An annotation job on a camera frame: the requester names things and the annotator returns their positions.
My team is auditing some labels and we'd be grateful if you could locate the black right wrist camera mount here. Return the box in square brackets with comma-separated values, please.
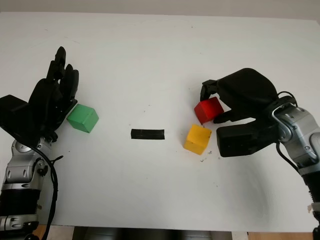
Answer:
[215, 121, 280, 158]

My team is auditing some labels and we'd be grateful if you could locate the green wooden block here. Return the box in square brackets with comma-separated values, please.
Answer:
[66, 103, 100, 134]

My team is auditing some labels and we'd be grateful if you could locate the black tape strip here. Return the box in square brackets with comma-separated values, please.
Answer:
[130, 128, 166, 141]

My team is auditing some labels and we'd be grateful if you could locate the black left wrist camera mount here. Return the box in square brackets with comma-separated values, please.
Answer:
[0, 94, 47, 149]

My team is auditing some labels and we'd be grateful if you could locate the yellow wooden block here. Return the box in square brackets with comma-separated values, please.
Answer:
[183, 124, 213, 156]

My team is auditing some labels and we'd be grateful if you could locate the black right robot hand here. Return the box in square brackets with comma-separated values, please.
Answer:
[199, 67, 279, 125]

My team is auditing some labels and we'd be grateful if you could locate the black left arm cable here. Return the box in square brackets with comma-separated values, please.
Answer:
[31, 146, 65, 240]

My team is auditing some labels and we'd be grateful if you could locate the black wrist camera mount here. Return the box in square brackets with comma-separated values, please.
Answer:
[0, 94, 47, 149]
[215, 121, 280, 158]

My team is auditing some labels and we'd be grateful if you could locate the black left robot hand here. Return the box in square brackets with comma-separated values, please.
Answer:
[27, 46, 80, 144]

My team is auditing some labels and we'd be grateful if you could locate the red wooden block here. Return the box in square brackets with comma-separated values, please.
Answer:
[194, 96, 225, 125]

